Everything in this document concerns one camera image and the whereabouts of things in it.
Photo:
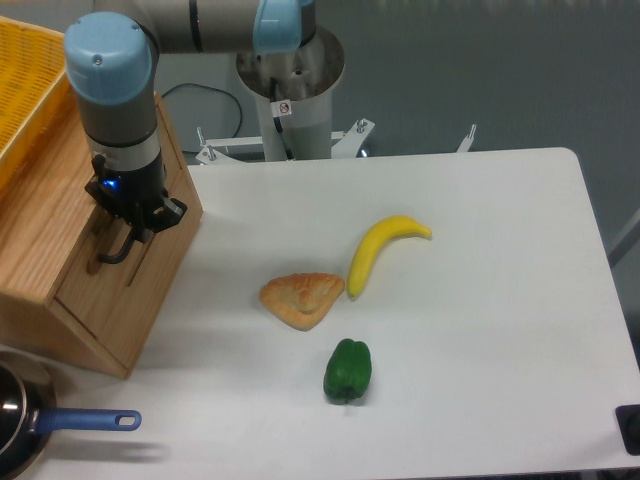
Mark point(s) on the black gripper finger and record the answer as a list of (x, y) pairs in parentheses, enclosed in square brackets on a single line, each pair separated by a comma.
[(110, 194), (153, 219)]

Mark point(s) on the green bell pepper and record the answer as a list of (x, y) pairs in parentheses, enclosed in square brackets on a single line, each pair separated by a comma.
[(348, 372)]

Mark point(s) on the wooden drawer cabinet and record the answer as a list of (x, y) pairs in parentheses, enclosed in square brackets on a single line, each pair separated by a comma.
[(46, 215)]

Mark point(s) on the white table bracket left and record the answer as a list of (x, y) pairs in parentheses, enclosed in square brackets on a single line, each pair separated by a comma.
[(229, 150)]

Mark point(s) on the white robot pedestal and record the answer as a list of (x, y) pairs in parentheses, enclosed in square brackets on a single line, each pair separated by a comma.
[(293, 94)]

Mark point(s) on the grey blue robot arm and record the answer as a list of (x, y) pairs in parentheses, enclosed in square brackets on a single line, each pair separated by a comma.
[(111, 57)]

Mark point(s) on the yellow plastic basket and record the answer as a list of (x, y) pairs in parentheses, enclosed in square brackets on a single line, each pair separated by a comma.
[(33, 88)]

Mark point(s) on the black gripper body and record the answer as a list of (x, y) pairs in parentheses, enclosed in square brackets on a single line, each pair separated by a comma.
[(145, 186)]

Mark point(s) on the wooden top drawer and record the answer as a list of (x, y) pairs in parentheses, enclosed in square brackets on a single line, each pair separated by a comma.
[(102, 275)]

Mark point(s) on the toasted bread pastry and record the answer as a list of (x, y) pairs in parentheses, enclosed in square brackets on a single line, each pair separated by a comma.
[(301, 300)]

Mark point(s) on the black corner clamp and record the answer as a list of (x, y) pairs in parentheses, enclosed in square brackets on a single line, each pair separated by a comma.
[(627, 417)]

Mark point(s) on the black pan blue handle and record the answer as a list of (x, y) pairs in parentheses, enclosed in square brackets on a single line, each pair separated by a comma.
[(30, 414)]

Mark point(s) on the yellow banana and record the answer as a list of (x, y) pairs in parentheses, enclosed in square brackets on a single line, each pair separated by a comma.
[(377, 237)]

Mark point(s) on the white table bracket right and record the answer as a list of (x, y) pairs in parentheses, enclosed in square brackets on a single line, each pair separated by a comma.
[(468, 140)]

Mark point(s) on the white table bracket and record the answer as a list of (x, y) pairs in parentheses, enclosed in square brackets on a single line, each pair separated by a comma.
[(229, 150), (468, 140)]

